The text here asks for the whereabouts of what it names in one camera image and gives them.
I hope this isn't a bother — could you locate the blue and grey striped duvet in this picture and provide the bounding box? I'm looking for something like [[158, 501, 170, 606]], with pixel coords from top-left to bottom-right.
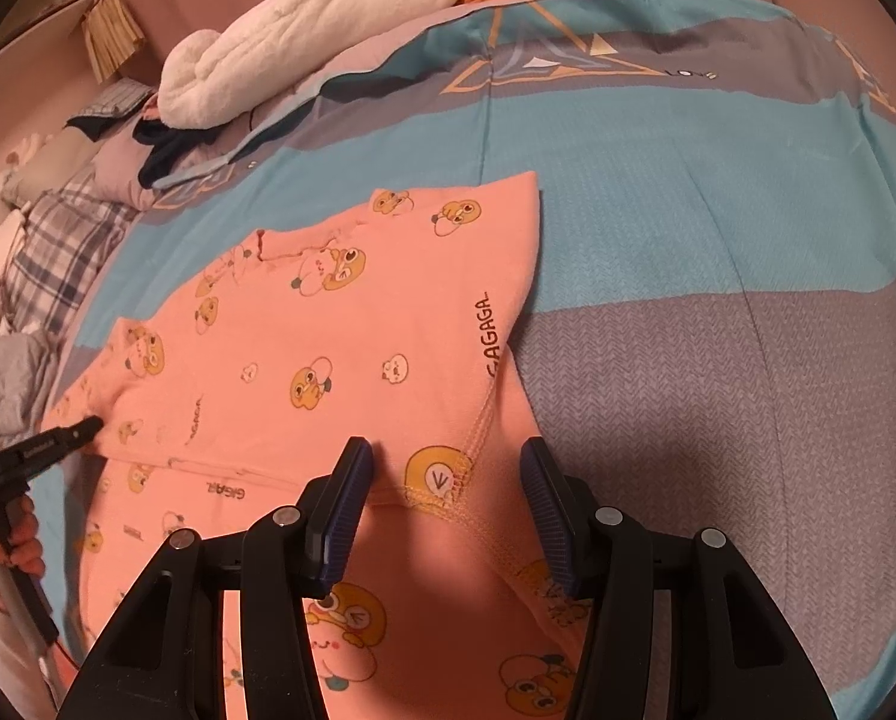
[[28, 0, 896, 720]]

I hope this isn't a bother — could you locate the person's left forearm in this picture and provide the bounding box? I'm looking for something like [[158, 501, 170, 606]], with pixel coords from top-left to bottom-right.
[[0, 592, 67, 717]]

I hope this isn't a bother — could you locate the pink cartoon print garment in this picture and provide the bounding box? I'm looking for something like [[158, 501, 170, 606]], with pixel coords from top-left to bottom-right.
[[43, 171, 606, 720]]

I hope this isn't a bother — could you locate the plaid cloth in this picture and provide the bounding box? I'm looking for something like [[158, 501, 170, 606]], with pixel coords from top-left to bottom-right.
[[2, 172, 142, 331]]

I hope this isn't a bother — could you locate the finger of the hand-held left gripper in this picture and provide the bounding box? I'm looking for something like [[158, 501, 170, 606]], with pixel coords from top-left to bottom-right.
[[17, 418, 106, 470]]

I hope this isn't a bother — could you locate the grey cloth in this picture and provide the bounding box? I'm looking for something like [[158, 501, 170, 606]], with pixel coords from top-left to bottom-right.
[[0, 330, 67, 451]]

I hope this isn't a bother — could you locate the dark navy cloth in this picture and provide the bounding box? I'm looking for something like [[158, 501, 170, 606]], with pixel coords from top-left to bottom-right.
[[134, 116, 217, 188]]

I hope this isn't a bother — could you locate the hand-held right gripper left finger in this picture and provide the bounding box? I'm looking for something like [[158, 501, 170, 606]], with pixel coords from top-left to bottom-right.
[[56, 435, 378, 720]]

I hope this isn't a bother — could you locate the tan fringed woven hanging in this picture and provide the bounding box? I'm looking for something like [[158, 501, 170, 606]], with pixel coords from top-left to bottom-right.
[[80, 0, 147, 83]]

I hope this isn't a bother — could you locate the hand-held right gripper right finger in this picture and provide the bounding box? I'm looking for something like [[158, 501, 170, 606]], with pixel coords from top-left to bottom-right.
[[519, 437, 843, 720]]

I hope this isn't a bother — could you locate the person's left hand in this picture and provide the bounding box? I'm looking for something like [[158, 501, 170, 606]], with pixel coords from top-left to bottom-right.
[[0, 510, 48, 608]]

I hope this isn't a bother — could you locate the blue striped cloth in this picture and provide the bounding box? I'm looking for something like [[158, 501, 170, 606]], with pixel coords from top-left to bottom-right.
[[65, 79, 157, 140]]

